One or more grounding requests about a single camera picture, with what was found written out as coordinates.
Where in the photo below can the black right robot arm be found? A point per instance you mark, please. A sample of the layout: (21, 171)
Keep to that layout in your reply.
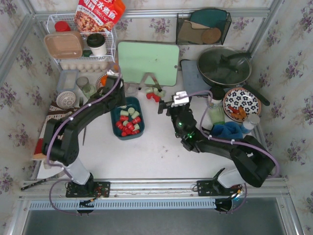
(252, 163)

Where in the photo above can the brown plastic lunch box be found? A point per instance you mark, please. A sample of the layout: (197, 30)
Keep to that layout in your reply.
(64, 45)

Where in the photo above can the black pan with glass lid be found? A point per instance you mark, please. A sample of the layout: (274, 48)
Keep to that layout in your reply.
(226, 67)

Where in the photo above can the green glass bottle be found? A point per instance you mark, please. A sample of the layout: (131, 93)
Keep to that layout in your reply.
(216, 115)

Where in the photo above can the blue cloth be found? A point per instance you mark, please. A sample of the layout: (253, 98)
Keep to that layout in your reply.
(229, 130)

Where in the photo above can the pink bowl with oranges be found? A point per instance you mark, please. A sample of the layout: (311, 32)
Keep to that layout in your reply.
(101, 81)

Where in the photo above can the white cup black lid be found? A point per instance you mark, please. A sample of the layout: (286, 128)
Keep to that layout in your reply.
(97, 44)

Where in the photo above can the white strainer basket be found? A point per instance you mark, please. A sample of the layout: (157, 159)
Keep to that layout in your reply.
(66, 99)

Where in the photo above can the striped kitchen towel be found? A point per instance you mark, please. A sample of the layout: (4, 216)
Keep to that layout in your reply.
(55, 112)

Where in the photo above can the egg tray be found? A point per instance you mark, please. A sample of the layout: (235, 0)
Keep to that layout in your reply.
(84, 66)

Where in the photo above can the grey induction cooker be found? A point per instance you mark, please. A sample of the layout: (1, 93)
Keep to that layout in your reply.
(192, 78)

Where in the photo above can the clear container blue lid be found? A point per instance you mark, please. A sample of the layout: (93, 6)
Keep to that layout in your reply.
(67, 80)

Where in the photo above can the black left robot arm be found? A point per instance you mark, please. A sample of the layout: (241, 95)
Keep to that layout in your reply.
(60, 143)

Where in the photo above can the red capped jar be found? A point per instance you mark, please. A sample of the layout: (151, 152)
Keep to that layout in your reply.
(62, 26)

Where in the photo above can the green glass cup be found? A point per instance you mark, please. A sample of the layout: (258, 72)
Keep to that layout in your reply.
(87, 89)

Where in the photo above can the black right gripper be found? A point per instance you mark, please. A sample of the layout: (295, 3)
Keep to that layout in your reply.
(167, 107)

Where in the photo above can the white jar black lid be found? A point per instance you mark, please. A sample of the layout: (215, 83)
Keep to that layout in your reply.
(217, 97)

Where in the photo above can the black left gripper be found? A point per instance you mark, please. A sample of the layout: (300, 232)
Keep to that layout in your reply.
(112, 83)

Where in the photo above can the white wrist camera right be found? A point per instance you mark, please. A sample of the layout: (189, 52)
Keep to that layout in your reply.
(180, 98)

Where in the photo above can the floral patterned plate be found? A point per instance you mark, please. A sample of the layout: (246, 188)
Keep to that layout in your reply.
(238, 103)

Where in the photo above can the green cutting board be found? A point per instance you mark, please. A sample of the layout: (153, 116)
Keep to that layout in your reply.
(136, 59)

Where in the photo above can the blue jar silver lid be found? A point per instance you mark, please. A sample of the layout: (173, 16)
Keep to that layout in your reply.
(249, 123)

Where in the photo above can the silver fork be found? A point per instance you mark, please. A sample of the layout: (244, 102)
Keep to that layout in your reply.
(84, 136)
(81, 102)

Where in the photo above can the black mesh organizer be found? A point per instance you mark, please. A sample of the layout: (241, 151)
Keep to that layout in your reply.
(208, 26)

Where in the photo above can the red snack bag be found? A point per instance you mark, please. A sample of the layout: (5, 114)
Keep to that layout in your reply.
(98, 15)

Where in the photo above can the white wire rack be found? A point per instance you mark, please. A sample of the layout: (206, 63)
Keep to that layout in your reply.
(110, 37)

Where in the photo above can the teal plastic storage basket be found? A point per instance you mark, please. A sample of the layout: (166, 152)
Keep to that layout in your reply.
(134, 109)

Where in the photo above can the green coffee capsule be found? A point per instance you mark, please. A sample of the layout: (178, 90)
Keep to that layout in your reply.
(124, 113)
(136, 127)

